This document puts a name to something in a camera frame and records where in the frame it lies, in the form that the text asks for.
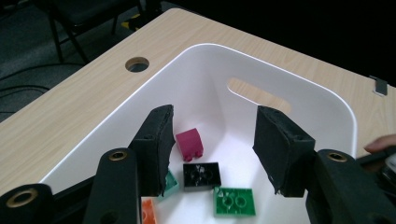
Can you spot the pink orange toy block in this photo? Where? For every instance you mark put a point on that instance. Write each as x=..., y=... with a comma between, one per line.
x=148, y=213

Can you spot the grey metal clip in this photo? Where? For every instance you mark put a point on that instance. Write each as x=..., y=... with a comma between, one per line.
x=380, y=86

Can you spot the teal toy block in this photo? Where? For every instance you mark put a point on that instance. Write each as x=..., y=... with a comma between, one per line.
x=170, y=186

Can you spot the black toy block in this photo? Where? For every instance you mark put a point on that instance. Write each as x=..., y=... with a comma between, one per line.
x=201, y=175

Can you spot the black yellow striped stand base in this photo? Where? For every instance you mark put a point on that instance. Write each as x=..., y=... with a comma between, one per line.
x=130, y=21

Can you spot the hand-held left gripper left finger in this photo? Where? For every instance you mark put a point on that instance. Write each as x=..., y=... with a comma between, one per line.
x=154, y=149

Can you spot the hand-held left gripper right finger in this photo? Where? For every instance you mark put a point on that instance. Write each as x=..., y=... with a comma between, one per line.
x=283, y=149

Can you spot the green toy block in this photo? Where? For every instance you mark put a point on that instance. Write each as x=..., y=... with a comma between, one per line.
x=234, y=201

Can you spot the magenta toy block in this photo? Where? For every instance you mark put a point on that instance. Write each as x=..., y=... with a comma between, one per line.
x=190, y=144

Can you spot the white plastic bin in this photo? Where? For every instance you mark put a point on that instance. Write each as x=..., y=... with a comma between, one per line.
x=202, y=87

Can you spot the black folding chair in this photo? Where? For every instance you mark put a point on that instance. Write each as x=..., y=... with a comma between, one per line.
x=77, y=18

